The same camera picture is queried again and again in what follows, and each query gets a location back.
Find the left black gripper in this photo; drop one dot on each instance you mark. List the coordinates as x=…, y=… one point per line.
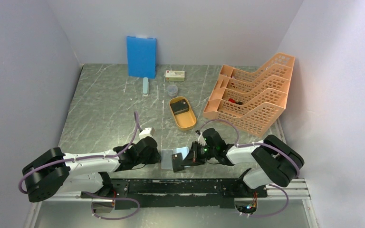
x=156, y=156

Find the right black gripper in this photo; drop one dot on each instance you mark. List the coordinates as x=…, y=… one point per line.
x=193, y=158

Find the beige card holder wallet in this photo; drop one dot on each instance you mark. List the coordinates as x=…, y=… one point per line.
x=169, y=155

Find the yellow oval tray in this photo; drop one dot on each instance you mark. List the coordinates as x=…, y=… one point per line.
x=185, y=121

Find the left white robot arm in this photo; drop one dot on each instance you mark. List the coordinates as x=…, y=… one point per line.
x=57, y=172

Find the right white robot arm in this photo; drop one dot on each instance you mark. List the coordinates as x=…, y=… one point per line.
x=275, y=162

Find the small clear round container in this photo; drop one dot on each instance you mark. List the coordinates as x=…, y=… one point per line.
x=172, y=90

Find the red black item in organizer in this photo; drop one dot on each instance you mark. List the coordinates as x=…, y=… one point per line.
x=235, y=102

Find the light blue eraser bar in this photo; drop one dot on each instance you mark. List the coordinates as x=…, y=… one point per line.
x=145, y=89

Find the small white red box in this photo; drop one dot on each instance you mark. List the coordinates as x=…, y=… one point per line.
x=174, y=75

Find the orange plastic file organizer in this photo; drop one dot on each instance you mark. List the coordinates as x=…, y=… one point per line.
x=264, y=94

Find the blue board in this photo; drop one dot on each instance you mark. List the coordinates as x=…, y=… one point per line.
x=141, y=56

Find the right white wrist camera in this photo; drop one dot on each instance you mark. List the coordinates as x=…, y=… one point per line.
x=201, y=140

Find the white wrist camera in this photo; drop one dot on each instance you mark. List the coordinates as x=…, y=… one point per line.
x=201, y=140
x=146, y=132

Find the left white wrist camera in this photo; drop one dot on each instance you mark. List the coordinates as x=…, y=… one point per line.
x=146, y=132

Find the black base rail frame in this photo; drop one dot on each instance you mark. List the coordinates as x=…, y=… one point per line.
x=161, y=193

